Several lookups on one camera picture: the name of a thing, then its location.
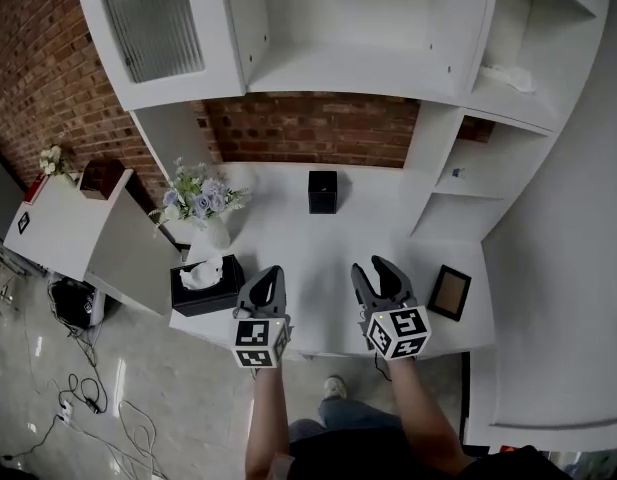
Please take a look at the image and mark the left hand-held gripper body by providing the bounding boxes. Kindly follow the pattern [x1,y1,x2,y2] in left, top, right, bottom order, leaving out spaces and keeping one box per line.
[231,306,294,369]

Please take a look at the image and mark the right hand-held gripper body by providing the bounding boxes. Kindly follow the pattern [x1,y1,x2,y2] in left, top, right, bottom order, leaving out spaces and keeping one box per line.
[357,295,433,363]

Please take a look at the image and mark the black tissue box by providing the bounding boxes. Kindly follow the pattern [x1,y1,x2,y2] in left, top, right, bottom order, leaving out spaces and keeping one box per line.
[169,253,246,318]

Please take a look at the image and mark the white tissue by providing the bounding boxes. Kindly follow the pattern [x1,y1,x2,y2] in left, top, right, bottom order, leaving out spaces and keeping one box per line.
[476,63,537,95]
[179,257,225,291]

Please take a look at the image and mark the person's left forearm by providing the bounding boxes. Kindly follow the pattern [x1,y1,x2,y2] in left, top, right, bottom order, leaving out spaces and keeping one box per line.
[244,365,292,480]

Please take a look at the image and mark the person's right forearm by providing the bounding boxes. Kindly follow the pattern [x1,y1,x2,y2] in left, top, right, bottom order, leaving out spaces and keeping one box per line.
[387,356,473,479]

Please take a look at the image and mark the white ribbed vase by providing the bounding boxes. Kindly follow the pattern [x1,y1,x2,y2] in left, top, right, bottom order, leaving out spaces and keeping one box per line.
[186,216,232,265]

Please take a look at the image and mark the person's right shoe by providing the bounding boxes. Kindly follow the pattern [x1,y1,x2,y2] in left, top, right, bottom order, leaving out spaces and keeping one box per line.
[323,374,349,401]

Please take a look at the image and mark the person's blue jeans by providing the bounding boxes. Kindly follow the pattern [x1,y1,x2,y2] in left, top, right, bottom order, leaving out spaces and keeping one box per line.
[289,397,405,442]

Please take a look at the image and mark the blue white flower bouquet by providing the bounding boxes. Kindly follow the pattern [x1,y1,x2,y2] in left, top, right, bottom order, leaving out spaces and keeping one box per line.
[149,156,252,230]

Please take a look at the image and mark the black cube box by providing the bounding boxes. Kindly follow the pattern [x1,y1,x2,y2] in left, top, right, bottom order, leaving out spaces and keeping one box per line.
[307,169,339,215]

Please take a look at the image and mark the person's black shirt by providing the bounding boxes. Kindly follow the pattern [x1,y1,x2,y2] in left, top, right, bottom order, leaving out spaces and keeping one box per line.
[287,425,574,480]

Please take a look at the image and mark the black bag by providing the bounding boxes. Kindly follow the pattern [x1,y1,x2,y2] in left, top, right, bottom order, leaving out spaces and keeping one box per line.
[49,276,108,330]

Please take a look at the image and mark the brown wooden organizer box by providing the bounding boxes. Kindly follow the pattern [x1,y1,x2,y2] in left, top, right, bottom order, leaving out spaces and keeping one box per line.
[78,158,127,201]

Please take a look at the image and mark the white side table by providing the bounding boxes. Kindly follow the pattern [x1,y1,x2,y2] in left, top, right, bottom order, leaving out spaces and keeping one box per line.
[2,167,185,317]

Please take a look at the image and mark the red book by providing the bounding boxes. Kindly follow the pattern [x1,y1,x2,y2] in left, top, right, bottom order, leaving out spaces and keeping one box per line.
[22,173,51,206]

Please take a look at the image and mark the white flowers in small vase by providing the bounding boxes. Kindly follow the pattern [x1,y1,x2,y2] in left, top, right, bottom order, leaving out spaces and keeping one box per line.
[38,143,77,185]

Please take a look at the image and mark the white shelf cabinet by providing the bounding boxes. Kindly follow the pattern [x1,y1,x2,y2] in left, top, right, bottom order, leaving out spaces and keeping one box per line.
[71,0,614,362]

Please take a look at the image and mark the grey metal cabinet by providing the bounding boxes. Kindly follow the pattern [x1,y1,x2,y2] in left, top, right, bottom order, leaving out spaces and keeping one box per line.
[0,142,28,229]

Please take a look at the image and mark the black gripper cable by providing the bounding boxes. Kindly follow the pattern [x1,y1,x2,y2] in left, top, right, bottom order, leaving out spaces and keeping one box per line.
[372,351,394,383]

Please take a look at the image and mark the black picture frame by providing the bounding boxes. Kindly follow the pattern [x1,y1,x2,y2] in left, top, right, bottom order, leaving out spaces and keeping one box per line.
[427,263,473,323]

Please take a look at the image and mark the white floor cable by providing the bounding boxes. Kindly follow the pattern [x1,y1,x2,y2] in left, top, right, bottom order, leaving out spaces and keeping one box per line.
[102,398,165,480]

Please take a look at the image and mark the black floor cable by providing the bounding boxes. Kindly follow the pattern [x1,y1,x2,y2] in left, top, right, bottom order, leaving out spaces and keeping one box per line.
[46,312,110,417]

